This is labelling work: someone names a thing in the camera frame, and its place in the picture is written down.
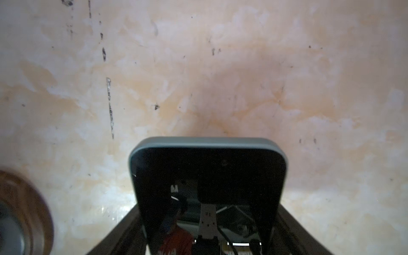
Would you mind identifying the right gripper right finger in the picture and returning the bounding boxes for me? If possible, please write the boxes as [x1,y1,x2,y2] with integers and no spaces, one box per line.
[271,205,332,255]

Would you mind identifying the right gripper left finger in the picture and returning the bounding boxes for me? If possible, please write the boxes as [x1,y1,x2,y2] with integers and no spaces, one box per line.
[87,205,147,255]

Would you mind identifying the black phone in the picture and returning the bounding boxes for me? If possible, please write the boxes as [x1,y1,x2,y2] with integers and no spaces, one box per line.
[129,137,288,255]

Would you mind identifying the grey stand back right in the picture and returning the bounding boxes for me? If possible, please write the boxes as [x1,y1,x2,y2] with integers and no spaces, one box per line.
[1,169,54,255]

